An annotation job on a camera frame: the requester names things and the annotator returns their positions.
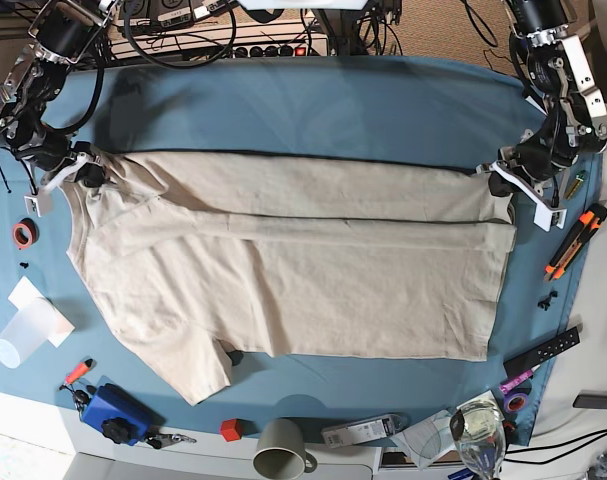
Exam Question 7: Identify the black cable ties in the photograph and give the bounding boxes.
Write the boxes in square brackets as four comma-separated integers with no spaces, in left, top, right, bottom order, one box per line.
[0,162,12,194]

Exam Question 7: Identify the translucent plastic cup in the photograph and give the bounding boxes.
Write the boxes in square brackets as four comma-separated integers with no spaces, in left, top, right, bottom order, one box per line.
[0,298,57,369]

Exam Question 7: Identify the purple pen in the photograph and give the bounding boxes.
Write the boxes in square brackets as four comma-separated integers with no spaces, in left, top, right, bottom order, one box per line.
[499,365,540,395]

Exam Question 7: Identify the white paper sheet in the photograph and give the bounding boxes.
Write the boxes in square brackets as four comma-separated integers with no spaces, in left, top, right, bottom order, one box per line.
[8,276,75,348]

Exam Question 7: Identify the blue table cloth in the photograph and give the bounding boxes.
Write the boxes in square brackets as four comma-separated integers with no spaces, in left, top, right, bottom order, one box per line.
[0,57,583,442]

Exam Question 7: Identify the orange marker pen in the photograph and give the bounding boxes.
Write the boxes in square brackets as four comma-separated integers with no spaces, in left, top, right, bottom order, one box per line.
[59,358,94,390]

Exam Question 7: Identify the red tape roll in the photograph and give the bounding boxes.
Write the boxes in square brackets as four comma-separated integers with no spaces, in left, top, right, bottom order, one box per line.
[12,218,39,250]

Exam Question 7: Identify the wine glass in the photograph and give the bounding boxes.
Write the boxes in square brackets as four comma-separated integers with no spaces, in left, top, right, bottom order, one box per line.
[450,400,507,480]

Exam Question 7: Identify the grey ceramic mug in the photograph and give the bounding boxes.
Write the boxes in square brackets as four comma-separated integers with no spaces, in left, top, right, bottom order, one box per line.
[252,418,318,480]

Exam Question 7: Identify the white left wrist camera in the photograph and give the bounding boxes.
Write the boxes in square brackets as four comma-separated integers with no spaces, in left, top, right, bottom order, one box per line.
[534,203,567,232]

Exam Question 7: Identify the orange black utility knife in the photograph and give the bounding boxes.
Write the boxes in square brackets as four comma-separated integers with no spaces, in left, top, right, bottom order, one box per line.
[544,203,607,282]

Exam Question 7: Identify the black remote control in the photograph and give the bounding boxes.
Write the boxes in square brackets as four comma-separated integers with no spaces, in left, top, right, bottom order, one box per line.
[503,326,581,379]

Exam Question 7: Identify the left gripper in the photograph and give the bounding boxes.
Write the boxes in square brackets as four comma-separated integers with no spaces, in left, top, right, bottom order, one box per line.
[497,132,578,200]

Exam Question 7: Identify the black white packaged item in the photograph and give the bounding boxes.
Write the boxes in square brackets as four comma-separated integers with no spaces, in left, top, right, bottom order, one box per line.
[321,414,408,449]

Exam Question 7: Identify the folded paper map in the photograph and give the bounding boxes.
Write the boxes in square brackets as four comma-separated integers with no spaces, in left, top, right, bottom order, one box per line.
[391,410,455,470]

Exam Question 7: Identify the beige T-shirt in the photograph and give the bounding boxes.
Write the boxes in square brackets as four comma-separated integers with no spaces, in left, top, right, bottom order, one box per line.
[61,151,516,404]

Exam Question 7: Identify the blue box with knob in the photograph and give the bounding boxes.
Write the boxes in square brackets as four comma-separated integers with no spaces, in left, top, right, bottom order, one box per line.
[80,383,152,446]

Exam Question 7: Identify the small black screws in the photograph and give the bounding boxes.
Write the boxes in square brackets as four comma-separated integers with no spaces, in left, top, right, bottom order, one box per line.
[537,290,558,311]

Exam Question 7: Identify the purple tape roll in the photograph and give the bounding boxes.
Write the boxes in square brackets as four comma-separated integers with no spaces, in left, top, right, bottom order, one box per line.
[503,392,528,413]

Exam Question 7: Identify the black phone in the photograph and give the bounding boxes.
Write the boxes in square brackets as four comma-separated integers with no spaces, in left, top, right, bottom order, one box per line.
[572,391,607,410]

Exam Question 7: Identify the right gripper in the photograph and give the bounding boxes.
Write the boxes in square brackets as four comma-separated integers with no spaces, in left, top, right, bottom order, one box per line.
[12,136,106,188]

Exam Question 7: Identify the green yellow highlighter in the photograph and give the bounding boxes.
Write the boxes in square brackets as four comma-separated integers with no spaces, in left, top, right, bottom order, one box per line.
[564,170,587,201]

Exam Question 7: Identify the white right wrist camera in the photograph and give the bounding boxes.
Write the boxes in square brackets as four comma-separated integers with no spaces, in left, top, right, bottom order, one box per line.
[24,191,53,217]

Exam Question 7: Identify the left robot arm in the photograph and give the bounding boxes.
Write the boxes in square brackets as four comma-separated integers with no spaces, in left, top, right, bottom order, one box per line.
[502,1,607,186]

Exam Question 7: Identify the red cube block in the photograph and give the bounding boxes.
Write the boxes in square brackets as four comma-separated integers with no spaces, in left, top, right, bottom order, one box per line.
[219,418,243,442]

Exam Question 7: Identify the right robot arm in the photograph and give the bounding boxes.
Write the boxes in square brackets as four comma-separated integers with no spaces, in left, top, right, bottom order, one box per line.
[0,1,122,193]

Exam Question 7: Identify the black power strip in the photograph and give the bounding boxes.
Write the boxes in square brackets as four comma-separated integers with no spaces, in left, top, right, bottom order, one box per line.
[232,43,327,58]

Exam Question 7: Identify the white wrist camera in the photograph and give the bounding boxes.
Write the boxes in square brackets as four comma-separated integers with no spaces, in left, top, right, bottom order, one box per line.
[24,191,53,217]
[534,203,567,232]

